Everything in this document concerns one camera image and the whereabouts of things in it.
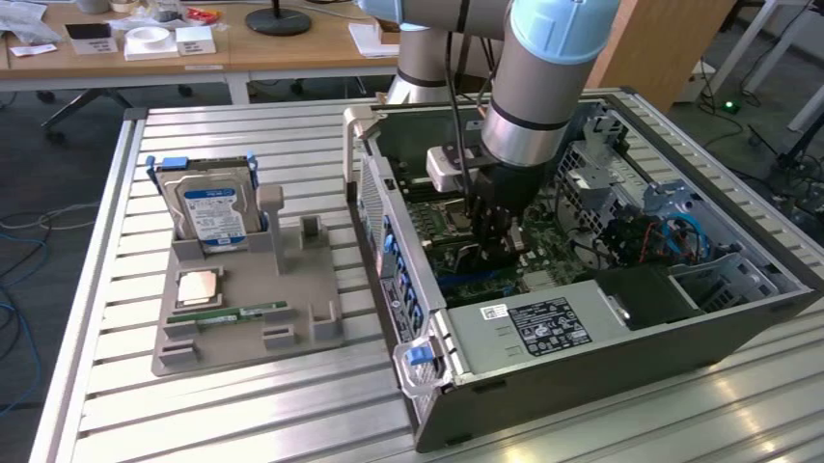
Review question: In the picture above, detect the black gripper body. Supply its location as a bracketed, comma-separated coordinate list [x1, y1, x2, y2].
[472, 162, 550, 214]

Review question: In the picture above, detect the CPU socket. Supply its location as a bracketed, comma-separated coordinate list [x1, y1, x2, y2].
[437, 198, 478, 235]

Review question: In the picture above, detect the blue expansion slot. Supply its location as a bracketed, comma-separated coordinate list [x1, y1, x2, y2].
[437, 269, 510, 288]

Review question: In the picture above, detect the green motherboard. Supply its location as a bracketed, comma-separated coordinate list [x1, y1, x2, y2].
[393, 166, 585, 310]

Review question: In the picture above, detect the silver metal drive cage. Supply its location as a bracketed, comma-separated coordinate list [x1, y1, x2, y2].
[553, 103, 652, 242]

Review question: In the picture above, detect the blue card retention bar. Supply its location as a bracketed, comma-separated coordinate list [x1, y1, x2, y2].
[381, 214, 426, 339]

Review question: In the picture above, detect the grey power supply with label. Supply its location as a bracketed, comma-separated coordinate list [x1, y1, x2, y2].
[445, 282, 636, 376]

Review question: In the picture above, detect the black plastic shroud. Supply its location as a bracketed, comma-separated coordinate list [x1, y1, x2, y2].
[592, 267, 703, 332]

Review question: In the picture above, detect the blue case latch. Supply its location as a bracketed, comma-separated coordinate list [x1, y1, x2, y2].
[406, 337, 431, 370]

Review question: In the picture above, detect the open grey PC case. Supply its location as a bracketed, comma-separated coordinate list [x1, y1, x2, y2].
[342, 86, 824, 454]

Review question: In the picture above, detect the white paper stack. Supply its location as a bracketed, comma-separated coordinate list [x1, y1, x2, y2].
[350, 21, 405, 59]

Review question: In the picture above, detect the silver disk bay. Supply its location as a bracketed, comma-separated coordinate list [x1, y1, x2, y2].
[665, 250, 784, 314]

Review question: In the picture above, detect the wooden cabinet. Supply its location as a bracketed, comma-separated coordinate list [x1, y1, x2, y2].
[582, 0, 739, 112]

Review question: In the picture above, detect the grey parts rack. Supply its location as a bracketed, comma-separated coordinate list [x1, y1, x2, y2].
[151, 182, 346, 378]

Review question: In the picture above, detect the hard disk drive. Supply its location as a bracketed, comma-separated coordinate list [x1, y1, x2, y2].
[158, 161, 253, 252]

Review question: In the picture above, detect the green RAM stick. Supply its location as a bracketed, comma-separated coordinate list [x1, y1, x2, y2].
[166, 301, 290, 325]

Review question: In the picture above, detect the copper-topped CPU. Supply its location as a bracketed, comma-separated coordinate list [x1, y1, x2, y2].
[174, 269, 227, 308]

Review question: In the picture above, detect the black round lamp base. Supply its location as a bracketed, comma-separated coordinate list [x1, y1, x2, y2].
[244, 0, 314, 37]

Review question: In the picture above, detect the blue disk carrier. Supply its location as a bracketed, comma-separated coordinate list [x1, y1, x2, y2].
[144, 150, 262, 197]

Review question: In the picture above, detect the plain white box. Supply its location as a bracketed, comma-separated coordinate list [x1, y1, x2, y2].
[174, 26, 218, 57]

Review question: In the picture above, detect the wooden desk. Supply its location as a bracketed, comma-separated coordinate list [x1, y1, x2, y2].
[0, 0, 585, 105]

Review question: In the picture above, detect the black office chair base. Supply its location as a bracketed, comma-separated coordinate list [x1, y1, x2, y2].
[35, 86, 195, 146]

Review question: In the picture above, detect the white box black lid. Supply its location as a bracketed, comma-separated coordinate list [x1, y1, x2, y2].
[66, 22, 120, 55]

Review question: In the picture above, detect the clear plastic bag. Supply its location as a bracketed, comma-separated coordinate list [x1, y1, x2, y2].
[0, 2, 63, 44]

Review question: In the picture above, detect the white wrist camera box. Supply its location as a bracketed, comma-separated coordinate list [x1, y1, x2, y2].
[425, 146, 484, 192]

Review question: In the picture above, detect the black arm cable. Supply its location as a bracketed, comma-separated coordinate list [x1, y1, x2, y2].
[446, 32, 505, 206]

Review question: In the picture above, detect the red wire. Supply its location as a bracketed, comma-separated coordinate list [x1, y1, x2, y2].
[641, 217, 665, 262]

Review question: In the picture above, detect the blue wire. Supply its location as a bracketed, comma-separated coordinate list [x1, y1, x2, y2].
[660, 211, 713, 264]

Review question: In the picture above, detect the white table frame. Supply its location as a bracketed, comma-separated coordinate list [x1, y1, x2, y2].
[704, 0, 824, 131]

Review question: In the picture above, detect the blue floor cable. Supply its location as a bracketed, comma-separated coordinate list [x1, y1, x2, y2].
[0, 226, 51, 416]

